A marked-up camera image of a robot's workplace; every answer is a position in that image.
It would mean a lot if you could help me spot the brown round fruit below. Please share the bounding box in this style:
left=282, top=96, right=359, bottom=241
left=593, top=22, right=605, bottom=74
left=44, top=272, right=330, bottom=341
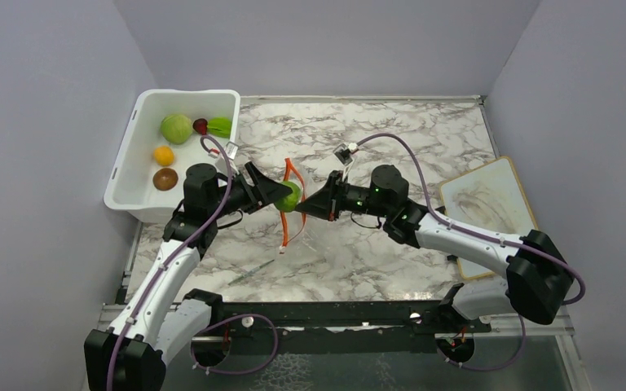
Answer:
left=152, top=167, right=179, bottom=191

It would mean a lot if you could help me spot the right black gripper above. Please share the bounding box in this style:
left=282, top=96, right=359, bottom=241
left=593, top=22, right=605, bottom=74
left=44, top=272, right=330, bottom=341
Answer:
left=295, top=171, right=391, bottom=222

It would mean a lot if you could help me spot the green pen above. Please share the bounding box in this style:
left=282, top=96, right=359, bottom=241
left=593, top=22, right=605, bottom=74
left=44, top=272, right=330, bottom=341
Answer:
left=227, top=259, right=275, bottom=286

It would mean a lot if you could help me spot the clear zip bag orange zipper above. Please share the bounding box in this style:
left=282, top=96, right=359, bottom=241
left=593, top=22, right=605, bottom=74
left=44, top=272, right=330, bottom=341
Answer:
left=276, top=157, right=342, bottom=266

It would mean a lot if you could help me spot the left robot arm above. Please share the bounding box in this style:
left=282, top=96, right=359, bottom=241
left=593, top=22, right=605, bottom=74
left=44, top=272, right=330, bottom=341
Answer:
left=84, top=162, right=293, bottom=390

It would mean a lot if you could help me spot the green star fruit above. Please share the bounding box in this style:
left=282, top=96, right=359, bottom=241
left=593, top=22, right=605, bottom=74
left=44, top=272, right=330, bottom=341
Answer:
left=206, top=117, right=232, bottom=138

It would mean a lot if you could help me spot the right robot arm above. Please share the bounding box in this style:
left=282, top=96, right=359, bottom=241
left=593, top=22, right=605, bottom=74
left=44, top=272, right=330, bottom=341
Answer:
left=295, top=165, right=573, bottom=332

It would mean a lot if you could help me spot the dark red fig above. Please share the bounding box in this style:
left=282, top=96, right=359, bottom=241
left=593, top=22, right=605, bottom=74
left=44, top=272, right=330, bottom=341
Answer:
left=192, top=118, right=208, bottom=135

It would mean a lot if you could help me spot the green custard apple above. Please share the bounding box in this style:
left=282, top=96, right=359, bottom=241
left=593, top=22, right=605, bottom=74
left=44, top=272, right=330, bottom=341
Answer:
left=274, top=181, right=302, bottom=213

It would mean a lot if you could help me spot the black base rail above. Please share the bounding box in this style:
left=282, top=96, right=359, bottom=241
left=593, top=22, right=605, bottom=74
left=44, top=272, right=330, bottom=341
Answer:
left=191, top=300, right=491, bottom=362

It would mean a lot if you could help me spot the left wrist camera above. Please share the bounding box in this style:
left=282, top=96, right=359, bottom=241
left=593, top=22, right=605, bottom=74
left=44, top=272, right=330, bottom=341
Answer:
left=223, top=141, right=239, bottom=174

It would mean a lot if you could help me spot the orange wrinkled fruit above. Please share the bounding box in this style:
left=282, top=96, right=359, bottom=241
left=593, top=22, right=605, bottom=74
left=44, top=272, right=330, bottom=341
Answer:
left=152, top=146, right=175, bottom=167

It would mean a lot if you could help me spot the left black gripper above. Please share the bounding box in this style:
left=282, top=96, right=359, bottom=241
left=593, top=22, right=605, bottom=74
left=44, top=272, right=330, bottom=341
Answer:
left=209, top=162, right=293, bottom=219

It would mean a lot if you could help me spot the white plastic bin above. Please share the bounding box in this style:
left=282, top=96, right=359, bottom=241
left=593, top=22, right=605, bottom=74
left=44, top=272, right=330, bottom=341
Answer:
left=104, top=89, right=240, bottom=224

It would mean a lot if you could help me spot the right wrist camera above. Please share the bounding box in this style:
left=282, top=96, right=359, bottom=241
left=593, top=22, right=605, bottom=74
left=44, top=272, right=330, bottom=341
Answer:
left=333, top=143, right=359, bottom=181

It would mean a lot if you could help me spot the green cabbage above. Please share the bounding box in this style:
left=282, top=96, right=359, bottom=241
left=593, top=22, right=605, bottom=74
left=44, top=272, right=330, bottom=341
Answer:
left=160, top=114, right=194, bottom=145

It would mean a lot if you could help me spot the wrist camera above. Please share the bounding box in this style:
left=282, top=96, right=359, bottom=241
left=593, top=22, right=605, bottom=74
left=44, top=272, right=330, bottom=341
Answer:
left=333, top=143, right=359, bottom=181
left=223, top=141, right=239, bottom=174

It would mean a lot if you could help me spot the white cutting board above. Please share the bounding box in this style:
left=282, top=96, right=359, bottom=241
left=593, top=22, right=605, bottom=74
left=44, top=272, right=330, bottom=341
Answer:
left=438, top=156, right=540, bottom=282

